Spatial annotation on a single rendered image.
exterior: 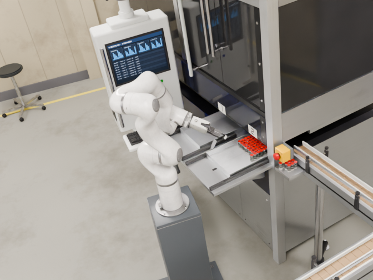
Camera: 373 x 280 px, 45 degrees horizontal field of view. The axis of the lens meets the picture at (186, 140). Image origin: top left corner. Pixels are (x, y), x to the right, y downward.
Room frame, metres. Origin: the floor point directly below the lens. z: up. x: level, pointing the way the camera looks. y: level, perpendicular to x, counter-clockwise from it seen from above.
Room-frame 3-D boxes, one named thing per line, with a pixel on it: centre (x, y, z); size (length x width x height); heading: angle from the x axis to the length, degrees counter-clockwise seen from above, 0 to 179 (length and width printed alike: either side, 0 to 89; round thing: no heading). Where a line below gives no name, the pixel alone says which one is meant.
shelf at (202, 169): (2.27, -0.18, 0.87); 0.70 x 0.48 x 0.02; 23
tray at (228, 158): (2.14, -0.31, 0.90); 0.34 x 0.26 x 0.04; 113
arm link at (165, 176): (1.86, 0.17, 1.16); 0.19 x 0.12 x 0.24; 63
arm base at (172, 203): (1.85, 0.14, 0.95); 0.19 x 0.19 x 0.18
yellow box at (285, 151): (1.95, -0.52, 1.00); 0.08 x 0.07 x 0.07; 113
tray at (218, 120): (2.45, -0.18, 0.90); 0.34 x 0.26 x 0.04; 113
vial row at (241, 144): (2.15, -0.35, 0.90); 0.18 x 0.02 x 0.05; 23
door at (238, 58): (2.25, -0.37, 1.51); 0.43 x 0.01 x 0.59; 23
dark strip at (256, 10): (2.08, -0.44, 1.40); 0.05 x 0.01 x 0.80; 23
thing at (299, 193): (3.14, -0.53, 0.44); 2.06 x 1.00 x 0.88; 23
